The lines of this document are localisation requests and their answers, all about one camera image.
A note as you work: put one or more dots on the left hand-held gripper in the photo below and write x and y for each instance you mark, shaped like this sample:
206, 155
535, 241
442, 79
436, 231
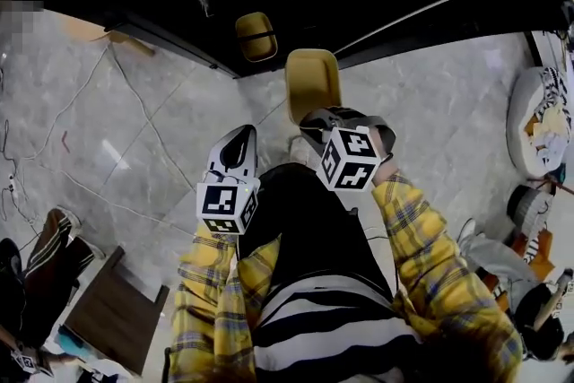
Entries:
220, 202

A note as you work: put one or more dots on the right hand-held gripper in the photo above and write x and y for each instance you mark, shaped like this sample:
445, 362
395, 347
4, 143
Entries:
350, 161

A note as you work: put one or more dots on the person's left forearm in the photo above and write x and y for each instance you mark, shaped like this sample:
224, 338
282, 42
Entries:
202, 278

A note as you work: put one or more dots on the person's right forearm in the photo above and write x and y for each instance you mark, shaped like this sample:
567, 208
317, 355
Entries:
412, 228

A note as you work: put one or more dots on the person's beige shoe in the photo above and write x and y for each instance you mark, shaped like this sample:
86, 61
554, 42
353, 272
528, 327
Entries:
302, 150

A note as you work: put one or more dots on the person's black trousers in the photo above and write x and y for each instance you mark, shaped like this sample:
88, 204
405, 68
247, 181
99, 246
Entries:
309, 220

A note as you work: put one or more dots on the dark wooden stool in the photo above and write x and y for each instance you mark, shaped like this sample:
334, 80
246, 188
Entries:
116, 318

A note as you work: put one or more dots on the person's striped shirt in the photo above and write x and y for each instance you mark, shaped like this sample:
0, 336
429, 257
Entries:
323, 327

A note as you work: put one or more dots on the white round basket with cloths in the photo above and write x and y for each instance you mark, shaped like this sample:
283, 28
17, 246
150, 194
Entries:
522, 116

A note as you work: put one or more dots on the grey white fabric bundle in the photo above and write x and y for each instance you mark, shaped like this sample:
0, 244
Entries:
531, 206

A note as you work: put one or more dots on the orange striped cloth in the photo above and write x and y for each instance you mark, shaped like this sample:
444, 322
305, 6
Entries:
536, 249

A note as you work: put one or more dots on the light wooden table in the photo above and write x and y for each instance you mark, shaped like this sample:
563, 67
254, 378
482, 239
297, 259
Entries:
85, 29

